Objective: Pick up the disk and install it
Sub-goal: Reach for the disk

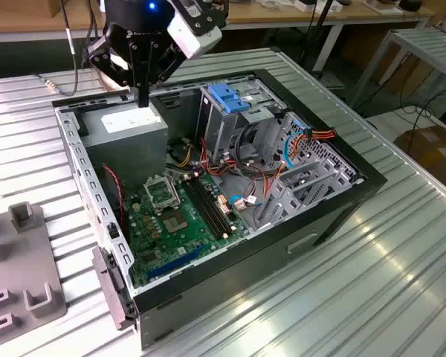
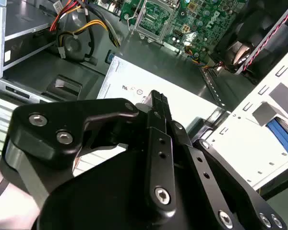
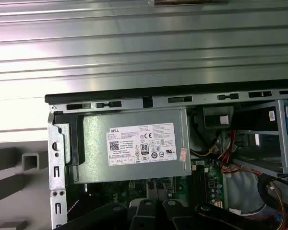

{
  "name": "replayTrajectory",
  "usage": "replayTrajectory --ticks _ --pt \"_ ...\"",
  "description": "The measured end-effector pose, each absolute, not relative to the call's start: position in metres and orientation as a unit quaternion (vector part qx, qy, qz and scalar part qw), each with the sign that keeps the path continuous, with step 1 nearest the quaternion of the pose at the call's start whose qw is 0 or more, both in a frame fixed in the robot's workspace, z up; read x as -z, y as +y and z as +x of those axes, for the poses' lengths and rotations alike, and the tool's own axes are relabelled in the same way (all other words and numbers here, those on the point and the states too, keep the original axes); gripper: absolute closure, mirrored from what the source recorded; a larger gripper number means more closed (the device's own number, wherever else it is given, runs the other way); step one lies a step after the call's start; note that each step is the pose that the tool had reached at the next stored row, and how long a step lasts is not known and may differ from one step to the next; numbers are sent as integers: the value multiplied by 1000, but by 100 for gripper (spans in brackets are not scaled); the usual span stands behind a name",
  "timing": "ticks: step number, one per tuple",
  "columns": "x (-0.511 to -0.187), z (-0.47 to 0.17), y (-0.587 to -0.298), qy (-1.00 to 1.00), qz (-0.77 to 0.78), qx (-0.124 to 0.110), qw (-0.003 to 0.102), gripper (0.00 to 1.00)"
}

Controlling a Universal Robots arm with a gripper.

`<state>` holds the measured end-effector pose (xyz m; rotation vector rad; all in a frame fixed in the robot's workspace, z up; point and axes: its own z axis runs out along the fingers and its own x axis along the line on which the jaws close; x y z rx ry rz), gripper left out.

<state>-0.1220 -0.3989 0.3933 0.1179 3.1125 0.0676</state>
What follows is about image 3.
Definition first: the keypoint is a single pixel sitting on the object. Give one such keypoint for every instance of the black open PC case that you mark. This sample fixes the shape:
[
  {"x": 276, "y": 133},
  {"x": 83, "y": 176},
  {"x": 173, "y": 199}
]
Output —
[{"x": 55, "y": 167}]

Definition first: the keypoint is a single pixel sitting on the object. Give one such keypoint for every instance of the black RAM slot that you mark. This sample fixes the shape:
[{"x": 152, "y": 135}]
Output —
[
  {"x": 197, "y": 187},
  {"x": 204, "y": 187}
]

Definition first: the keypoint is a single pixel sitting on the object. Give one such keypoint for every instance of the metal optical drive cage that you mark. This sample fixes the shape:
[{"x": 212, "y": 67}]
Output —
[{"x": 282, "y": 134}]

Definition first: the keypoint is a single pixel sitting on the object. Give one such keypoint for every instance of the grey Dell power supply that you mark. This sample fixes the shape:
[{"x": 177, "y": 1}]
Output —
[{"x": 98, "y": 143}]

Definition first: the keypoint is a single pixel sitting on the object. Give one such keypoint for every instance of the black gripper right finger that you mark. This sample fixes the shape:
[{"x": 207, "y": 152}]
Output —
[{"x": 180, "y": 215}]

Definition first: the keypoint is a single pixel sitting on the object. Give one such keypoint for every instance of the grey parts rack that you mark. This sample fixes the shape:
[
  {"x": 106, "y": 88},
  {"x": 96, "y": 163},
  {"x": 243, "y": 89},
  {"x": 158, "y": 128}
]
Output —
[{"x": 7, "y": 155}]

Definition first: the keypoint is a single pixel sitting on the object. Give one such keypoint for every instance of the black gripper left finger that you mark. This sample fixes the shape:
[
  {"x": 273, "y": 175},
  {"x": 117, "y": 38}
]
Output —
[{"x": 144, "y": 215}]

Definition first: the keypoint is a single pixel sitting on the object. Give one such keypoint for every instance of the green motherboard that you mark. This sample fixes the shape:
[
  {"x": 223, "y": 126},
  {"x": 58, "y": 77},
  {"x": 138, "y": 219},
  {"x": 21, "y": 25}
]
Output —
[{"x": 216, "y": 175}]

